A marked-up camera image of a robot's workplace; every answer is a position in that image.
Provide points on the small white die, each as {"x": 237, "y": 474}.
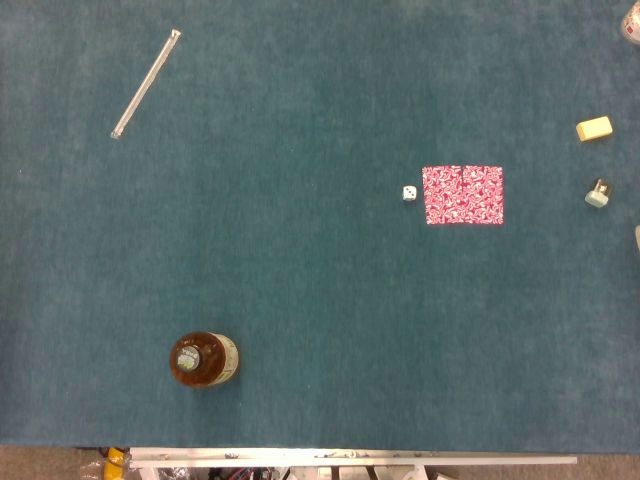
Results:
{"x": 409, "y": 193}

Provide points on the yellow plastic object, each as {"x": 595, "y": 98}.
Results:
{"x": 114, "y": 462}

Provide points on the mint green small stamp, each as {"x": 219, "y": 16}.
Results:
{"x": 597, "y": 196}

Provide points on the clear plastic tube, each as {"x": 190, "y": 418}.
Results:
{"x": 146, "y": 84}

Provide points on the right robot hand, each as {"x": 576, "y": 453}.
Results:
{"x": 638, "y": 238}

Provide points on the aluminium table edge rail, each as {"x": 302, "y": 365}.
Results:
{"x": 350, "y": 457}

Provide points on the red white patterned cloth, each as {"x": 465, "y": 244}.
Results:
{"x": 463, "y": 195}

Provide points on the teal felt table cloth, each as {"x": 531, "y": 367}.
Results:
{"x": 320, "y": 280}

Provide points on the amber tea bottle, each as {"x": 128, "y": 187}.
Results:
{"x": 205, "y": 360}

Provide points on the pale yellow eraser block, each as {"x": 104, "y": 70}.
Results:
{"x": 594, "y": 128}

